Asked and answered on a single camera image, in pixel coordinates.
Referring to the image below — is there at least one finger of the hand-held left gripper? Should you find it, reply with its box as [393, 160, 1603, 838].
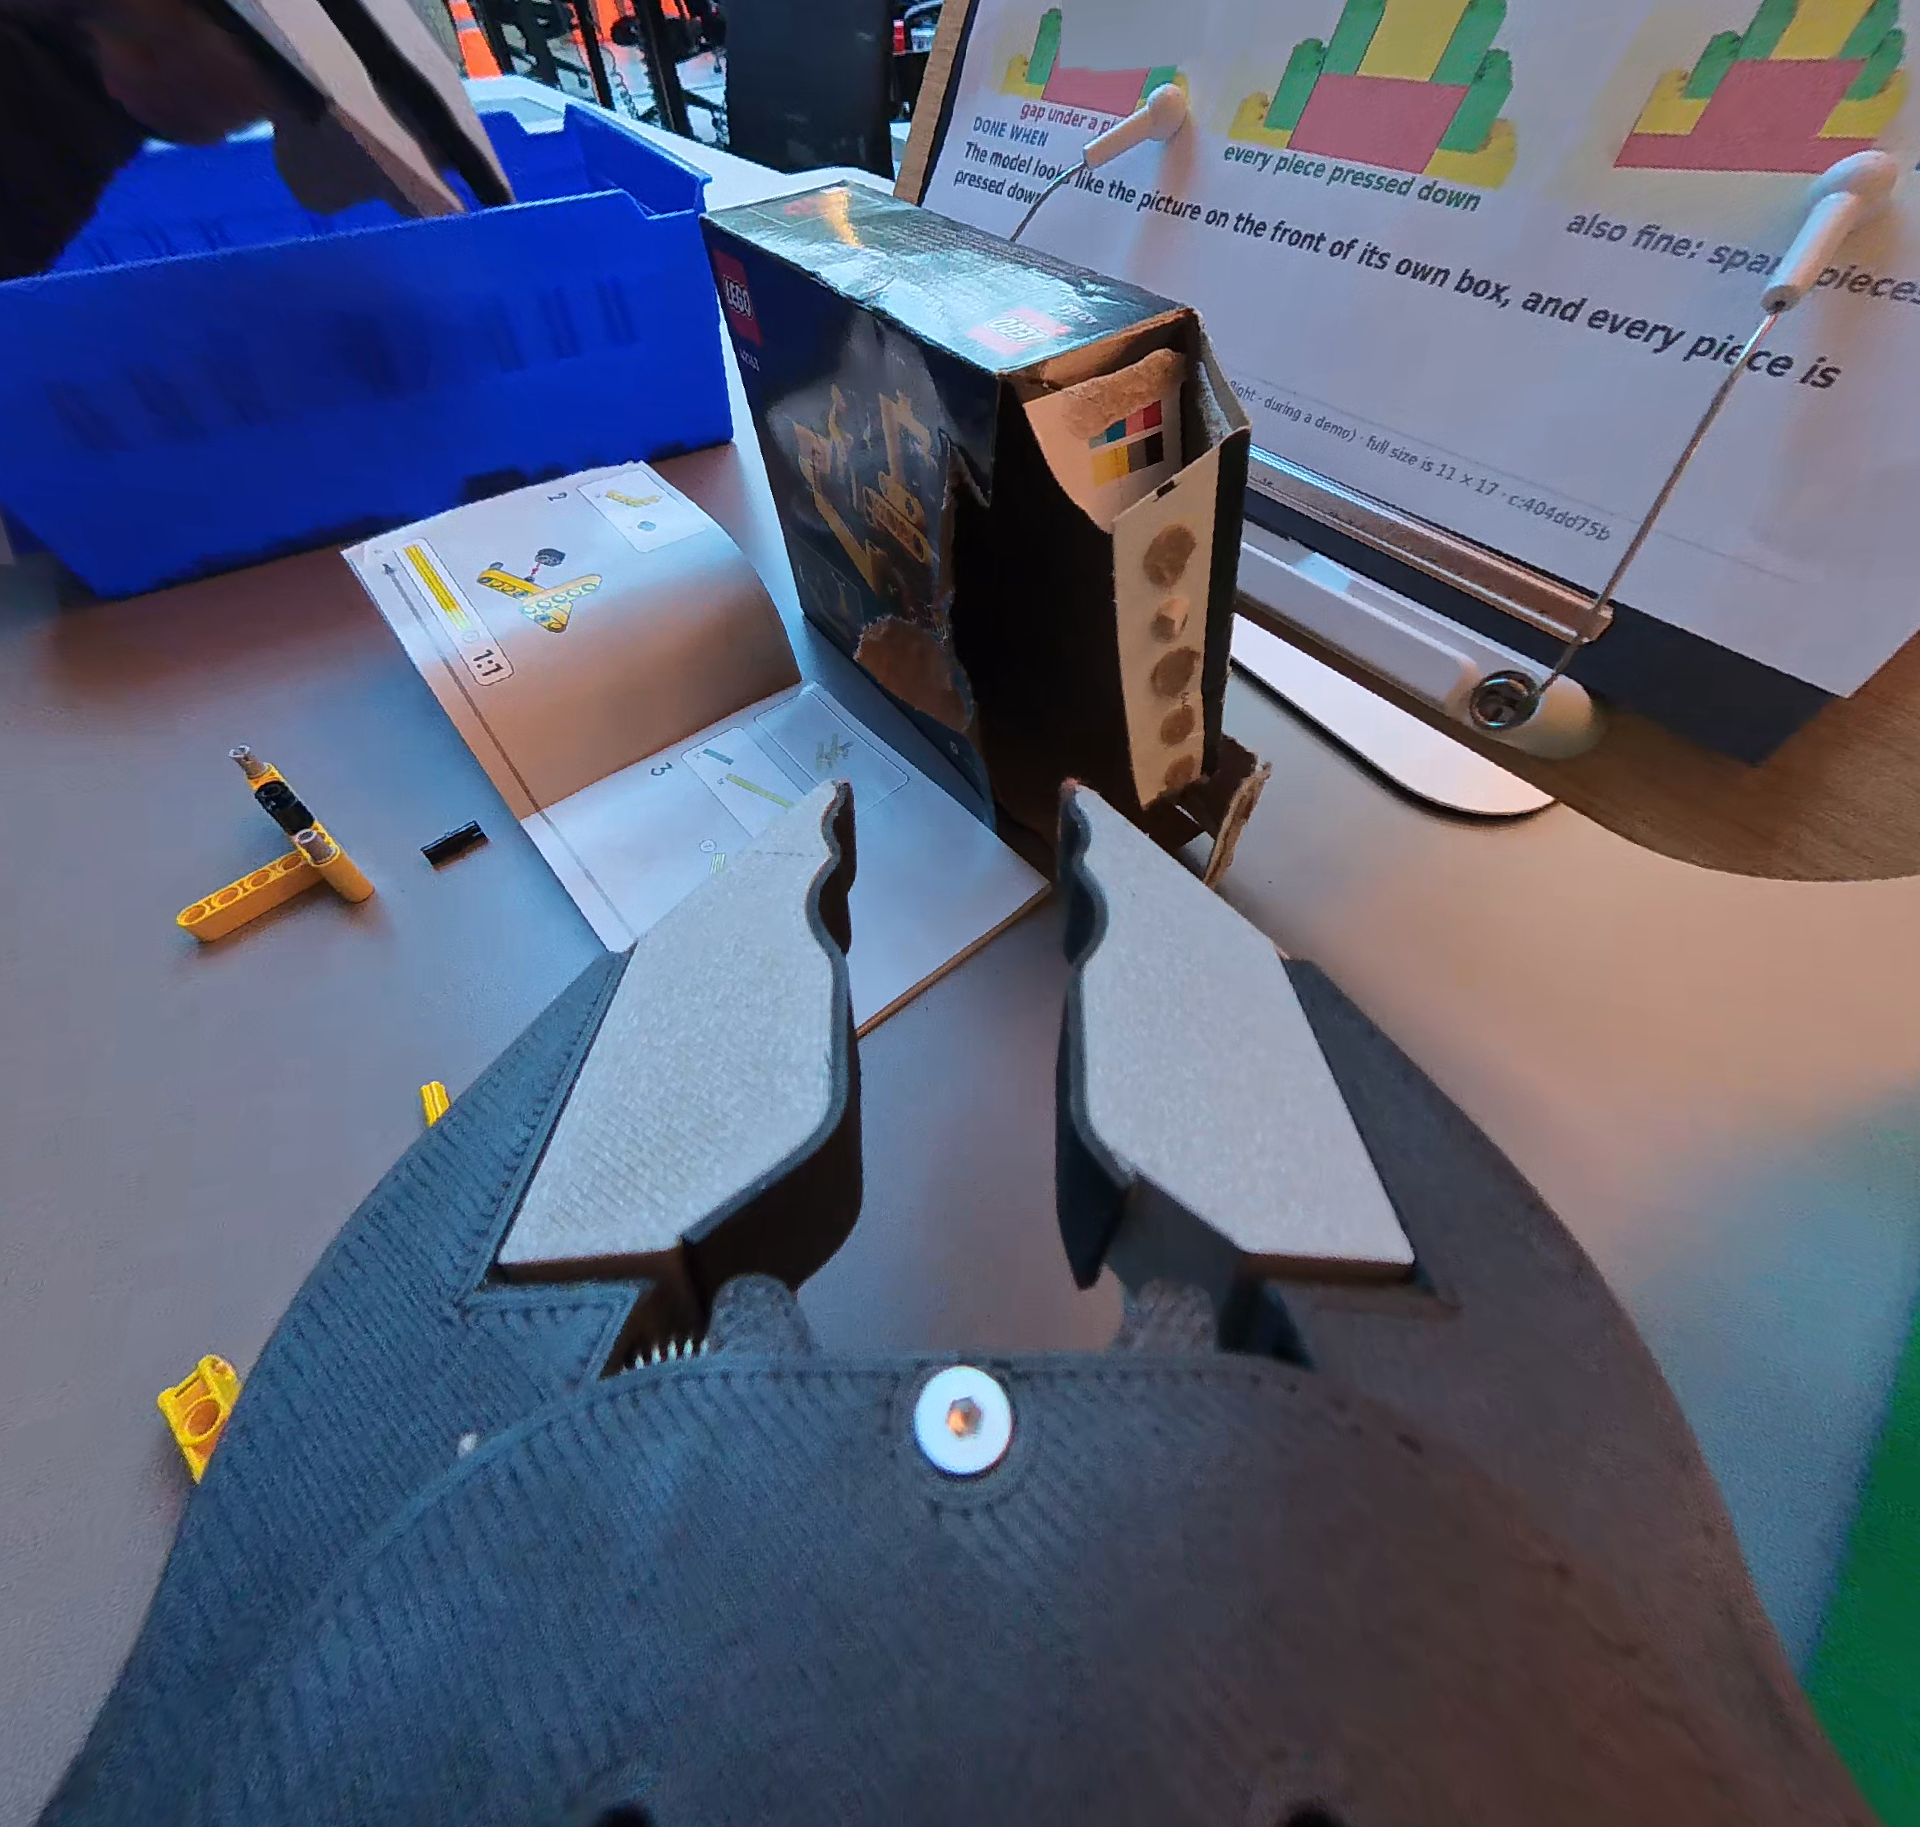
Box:
[321, 0, 516, 206]
[211, 0, 469, 218]

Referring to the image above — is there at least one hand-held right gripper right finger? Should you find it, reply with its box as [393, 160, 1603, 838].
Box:
[1054, 782, 1418, 1349]

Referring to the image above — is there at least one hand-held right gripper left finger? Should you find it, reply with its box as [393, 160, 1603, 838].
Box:
[494, 782, 864, 1296]

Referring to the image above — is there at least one blue plastic bin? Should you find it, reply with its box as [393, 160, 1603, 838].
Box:
[0, 103, 738, 603]

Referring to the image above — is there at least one lego instruction booklet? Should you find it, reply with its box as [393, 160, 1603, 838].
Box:
[343, 464, 1053, 1038]

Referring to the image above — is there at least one yellow lego beam assembly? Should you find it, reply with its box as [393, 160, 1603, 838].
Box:
[175, 743, 377, 946]

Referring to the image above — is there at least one black lego set box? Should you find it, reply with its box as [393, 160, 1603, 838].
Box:
[701, 182, 1276, 886]

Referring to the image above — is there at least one yellow lego connector block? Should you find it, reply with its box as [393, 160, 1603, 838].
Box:
[156, 1354, 242, 1485]

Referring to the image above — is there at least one white display stand base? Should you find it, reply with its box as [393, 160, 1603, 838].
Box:
[1230, 523, 1562, 819]

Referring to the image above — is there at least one green blurred object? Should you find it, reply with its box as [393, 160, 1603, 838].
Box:
[1792, 1108, 1920, 1827]

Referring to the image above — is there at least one instruction poster display board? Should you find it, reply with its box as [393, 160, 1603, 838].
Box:
[896, 0, 1920, 768]

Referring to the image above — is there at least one black post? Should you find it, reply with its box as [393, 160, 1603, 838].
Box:
[725, 0, 906, 182]

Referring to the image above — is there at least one wire page holder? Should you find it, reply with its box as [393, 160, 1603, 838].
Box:
[1469, 150, 1899, 758]
[1008, 85, 1189, 242]

